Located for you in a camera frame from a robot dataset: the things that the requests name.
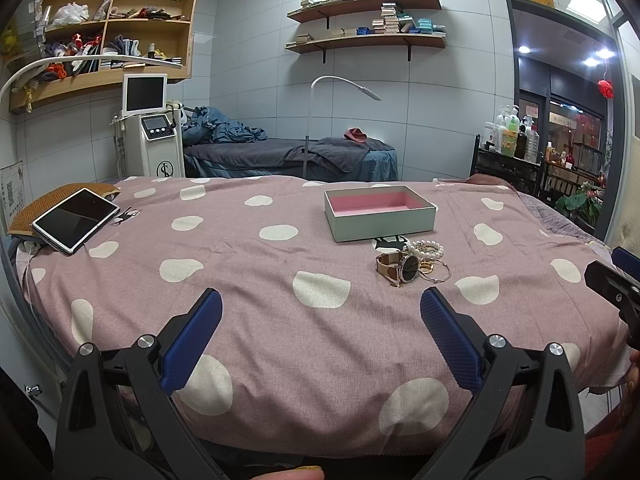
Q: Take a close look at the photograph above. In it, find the wall shelf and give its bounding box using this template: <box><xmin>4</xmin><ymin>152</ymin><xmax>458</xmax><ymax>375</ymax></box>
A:
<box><xmin>284</xmin><ymin>2</ymin><xmax>447</xmax><ymax>56</ymax></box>
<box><xmin>286</xmin><ymin>0</ymin><xmax>442</xmax><ymax>23</ymax></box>

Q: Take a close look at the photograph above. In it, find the rose gold wrist watch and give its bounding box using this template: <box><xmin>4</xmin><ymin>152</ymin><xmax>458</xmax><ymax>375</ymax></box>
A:
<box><xmin>375</xmin><ymin>252</ymin><xmax>420</xmax><ymax>287</ymax></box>

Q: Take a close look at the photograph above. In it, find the white pearl bracelet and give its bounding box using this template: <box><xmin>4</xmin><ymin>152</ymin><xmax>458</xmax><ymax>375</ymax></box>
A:
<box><xmin>401</xmin><ymin>238</ymin><xmax>445</xmax><ymax>261</ymax></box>

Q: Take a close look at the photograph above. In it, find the green potted plant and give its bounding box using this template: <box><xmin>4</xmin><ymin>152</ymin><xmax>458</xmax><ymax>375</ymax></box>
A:
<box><xmin>554</xmin><ymin>182</ymin><xmax>604</xmax><ymax>228</ymax></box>

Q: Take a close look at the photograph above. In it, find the black trolley with bottles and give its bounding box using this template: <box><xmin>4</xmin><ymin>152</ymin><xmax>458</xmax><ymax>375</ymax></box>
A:
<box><xmin>470</xmin><ymin>104</ymin><xmax>542</xmax><ymax>196</ymax></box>

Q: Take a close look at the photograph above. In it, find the lower wall shelf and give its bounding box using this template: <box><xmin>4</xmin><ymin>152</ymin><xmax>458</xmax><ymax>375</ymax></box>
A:
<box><xmin>284</xmin><ymin>2</ymin><xmax>447</xmax><ymax>56</ymax></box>

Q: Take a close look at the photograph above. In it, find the black tablet white frame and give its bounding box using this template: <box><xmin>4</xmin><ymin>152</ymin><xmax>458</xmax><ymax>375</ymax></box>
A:
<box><xmin>32</xmin><ymin>188</ymin><xmax>120</xmax><ymax>256</ymax></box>

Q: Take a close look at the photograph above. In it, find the wall poster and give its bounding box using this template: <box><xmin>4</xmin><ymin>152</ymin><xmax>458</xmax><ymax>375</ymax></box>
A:
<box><xmin>1</xmin><ymin>160</ymin><xmax>26</xmax><ymax>224</ymax></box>

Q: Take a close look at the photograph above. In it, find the pink polka dot bedsheet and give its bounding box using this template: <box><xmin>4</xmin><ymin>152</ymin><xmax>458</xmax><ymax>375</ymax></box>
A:
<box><xmin>17</xmin><ymin>177</ymin><xmax>629</xmax><ymax>456</ymax></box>

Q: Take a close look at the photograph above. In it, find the red hanging ornament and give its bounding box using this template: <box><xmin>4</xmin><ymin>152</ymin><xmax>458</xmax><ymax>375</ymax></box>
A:
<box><xmin>597</xmin><ymin>79</ymin><xmax>614</xmax><ymax>100</ymax></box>

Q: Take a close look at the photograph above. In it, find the thin silver bangle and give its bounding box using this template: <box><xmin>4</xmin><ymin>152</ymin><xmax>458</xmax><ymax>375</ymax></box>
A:
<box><xmin>419</xmin><ymin>259</ymin><xmax>451</xmax><ymax>284</ymax></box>

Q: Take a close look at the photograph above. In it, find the wooden wall cabinet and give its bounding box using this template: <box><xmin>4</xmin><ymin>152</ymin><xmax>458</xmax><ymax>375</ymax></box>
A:
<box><xmin>10</xmin><ymin>0</ymin><xmax>196</xmax><ymax>114</ymax></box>

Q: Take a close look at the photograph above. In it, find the green box pink lining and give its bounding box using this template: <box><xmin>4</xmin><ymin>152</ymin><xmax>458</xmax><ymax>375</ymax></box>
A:
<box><xmin>324</xmin><ymin>185</ymin><xmax>437</xmax><ymax>243</ymax></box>

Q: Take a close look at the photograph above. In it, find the white beauty machine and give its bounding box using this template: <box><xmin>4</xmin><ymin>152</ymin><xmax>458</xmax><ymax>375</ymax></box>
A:
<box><xmin>112</xmin><ymin>74</ymin><xmax>184</xmax><ymax>181</ymax></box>

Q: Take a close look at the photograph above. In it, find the upper wall shelf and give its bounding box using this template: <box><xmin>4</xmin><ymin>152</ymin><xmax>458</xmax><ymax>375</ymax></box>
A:
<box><xmin>286</xmin><ymin>0</ymin><xmax>442</xmax><ymax>23</ymax></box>

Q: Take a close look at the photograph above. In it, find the red cloth on bed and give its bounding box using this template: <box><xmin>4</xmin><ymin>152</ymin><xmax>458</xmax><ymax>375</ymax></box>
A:
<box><xmin>344</xmin><ymin>127</ymin><xmax>368</xmax><ymax>143</ymax></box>

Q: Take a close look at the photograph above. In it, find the massage bed blue cover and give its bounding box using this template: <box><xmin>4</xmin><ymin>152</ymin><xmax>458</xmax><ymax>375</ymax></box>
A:
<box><xmin>181</xmin><ymin>107</ymin><xmax>398</xmax><ymax>182</ymax></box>

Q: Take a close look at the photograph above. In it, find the white floor lamp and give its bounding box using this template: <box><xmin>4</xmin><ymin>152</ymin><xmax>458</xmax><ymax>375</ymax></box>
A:
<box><xmin>301</xmin><ymin>75</ymin><xmax>382</xmax><ymax>180</ymax></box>

